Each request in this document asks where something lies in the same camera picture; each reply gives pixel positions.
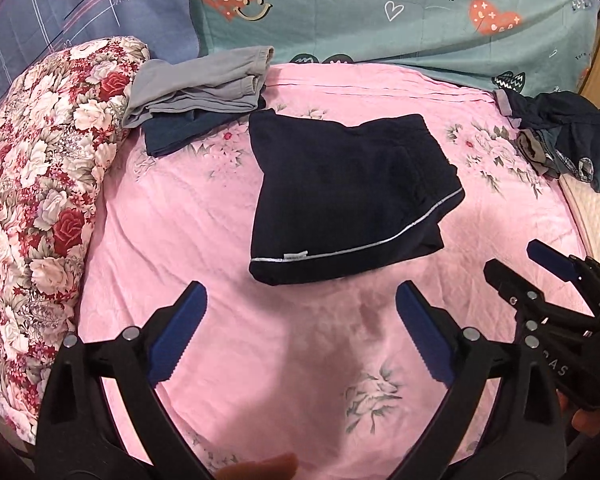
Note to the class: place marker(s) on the grey folded pants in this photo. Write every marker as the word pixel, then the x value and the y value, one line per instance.
pixel 200 85

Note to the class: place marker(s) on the person's left hand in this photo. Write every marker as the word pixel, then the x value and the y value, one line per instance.
pixel 260 469

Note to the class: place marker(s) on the dark navy crumpled garment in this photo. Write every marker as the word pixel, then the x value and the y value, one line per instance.
pixel 565 120

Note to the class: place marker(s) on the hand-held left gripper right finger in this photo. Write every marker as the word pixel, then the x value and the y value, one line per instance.
pixel 425 332

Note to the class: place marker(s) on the dark blue folded pants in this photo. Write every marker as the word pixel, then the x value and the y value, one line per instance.
pixel 180 132

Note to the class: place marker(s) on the red floral quilt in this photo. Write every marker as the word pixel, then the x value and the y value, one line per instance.
pixel 45 185

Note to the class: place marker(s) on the pink floral bed sheet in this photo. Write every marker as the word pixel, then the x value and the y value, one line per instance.
pixel 180 240

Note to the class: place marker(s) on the teal heart print pillow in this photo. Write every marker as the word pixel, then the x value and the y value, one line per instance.
pixel 355 10

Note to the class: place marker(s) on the navy shorts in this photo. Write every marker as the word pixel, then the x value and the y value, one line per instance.
pixel 340 200

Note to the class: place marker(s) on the blue plaid pillow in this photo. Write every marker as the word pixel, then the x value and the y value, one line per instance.
pixel 105 0

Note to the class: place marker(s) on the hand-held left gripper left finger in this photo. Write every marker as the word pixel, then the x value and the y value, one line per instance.
pixel 177 332

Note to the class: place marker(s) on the grey brown crumpled cloth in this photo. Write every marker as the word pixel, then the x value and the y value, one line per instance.
pixel 535 152

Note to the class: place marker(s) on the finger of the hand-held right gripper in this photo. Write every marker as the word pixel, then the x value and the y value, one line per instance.
pixel 552 257
pixel 505 277

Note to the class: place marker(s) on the person's right hand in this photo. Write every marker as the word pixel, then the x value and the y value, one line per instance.
pixel 589 422

